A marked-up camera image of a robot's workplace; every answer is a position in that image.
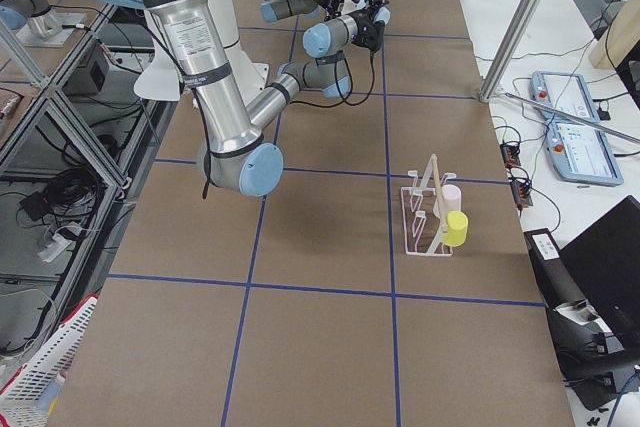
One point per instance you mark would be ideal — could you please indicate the wooden rack dowel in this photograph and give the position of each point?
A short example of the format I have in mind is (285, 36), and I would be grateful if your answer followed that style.
(439, 194)

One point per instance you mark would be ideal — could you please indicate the white plastic basket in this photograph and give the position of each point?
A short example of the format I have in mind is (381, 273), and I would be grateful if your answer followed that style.
(30, 395)

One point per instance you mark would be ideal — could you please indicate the teach pendant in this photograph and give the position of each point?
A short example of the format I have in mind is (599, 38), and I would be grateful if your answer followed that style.
(582, 154)
(564, 92)

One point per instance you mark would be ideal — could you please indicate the pink plastic cup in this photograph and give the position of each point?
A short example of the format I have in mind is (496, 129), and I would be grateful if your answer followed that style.
(451, 198)

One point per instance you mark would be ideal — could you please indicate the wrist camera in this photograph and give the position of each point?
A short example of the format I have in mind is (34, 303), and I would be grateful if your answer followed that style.
(375, 4)

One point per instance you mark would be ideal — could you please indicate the teach pendant near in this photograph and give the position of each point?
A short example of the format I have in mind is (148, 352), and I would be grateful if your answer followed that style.
(582, 154)

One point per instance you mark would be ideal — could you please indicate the black usb hub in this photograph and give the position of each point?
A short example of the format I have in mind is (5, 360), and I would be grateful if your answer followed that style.
(510, 155)
(521, 193)

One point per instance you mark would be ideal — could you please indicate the white wire cup rack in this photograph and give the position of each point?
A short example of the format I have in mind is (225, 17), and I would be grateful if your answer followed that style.
(421, 231)

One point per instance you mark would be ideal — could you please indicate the teach pendant far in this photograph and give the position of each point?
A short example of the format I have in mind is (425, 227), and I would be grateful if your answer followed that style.
(564, 92)

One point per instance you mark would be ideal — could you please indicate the aluminium frame post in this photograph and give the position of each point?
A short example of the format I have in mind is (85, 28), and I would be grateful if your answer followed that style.
(513, 35)

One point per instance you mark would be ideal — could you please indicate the yellow plastic cup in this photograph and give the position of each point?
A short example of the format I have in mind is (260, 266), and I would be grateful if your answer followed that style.
(457, 224)

